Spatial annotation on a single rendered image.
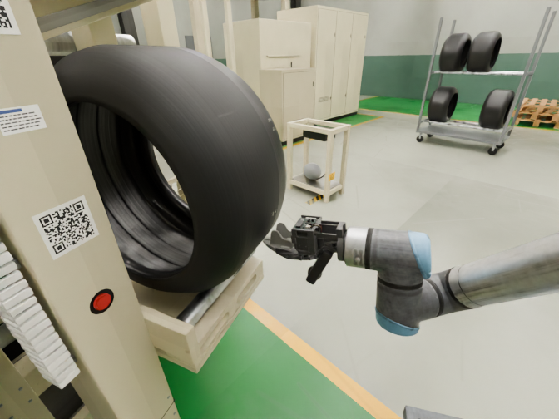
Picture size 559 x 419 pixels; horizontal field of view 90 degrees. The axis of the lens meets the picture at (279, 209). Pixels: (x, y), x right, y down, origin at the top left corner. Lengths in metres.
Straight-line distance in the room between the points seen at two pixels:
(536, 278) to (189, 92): 0.63
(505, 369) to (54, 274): 1.97
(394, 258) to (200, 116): 0.44
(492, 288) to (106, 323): 0.71
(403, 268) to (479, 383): 1.36
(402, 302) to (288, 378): 1.12
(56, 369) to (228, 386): 1.13
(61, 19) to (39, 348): 0.76
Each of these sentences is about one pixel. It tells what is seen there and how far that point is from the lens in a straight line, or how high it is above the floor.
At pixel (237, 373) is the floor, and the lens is 1.70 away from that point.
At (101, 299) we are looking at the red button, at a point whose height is 1.07.
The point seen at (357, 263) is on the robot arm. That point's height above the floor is 1.06.
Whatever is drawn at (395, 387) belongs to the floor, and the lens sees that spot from 1.73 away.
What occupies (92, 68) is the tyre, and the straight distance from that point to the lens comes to 0.61.
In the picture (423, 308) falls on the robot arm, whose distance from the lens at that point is 0.68.
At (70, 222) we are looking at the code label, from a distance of 0.54.
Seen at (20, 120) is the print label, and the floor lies 1.38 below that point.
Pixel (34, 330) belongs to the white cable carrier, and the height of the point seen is 1.09.
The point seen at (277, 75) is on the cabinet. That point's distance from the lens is 5.10.
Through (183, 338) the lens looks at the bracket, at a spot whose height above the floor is 0.94.
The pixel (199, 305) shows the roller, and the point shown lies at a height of 0.92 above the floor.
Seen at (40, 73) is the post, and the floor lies 1.43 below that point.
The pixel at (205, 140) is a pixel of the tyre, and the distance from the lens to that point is 0.50.
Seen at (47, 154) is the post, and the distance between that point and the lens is 0.51.
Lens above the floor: 1.44
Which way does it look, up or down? 29 degrees down
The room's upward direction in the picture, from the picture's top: 1 degrees counter-clockwise
